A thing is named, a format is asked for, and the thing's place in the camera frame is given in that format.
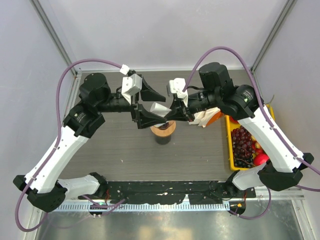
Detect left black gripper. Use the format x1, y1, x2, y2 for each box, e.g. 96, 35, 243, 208
96, 74, 167, 128

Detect white paper sheet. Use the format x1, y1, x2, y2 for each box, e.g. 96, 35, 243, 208
150, 102, 171, 118

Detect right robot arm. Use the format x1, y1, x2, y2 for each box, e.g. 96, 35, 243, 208
165, 62, 314, 197

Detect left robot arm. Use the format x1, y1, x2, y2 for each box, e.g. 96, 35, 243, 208
13, 70, 166, 213

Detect white coffee filter stack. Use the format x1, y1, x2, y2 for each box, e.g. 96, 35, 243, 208
188, 109, 217, 128

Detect red apple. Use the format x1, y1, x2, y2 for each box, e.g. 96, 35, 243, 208
229, 116, 239, 124

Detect yellow plastic tray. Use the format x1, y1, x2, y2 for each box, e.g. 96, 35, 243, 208
225, 104, 275, 172

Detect dark red grape bunch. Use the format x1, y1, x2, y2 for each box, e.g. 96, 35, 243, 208
230, 126, 255, 169

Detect small red cherries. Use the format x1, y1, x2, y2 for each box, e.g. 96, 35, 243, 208
250, 135, 264, 155

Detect red pepper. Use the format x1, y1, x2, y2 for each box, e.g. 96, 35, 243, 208
253, 153, 269, 166

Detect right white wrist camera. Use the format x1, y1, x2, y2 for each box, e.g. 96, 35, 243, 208
168, 78, 189, 107

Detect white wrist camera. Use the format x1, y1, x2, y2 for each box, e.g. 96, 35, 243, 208
121, 73, 143, 105
168, 78, 189, 107

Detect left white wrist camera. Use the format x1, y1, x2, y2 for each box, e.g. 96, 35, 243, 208
121, 73, 143, 105

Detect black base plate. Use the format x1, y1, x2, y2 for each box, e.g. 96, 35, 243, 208
88, 180, 256, 205

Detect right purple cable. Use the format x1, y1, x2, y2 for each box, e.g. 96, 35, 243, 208
182, 46, 320, 220

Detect white slotted cable duct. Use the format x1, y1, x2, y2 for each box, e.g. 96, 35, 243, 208
54, 200, 230, 213

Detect aluminium frame rail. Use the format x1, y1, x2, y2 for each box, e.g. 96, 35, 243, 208
31, 179, 305, 203

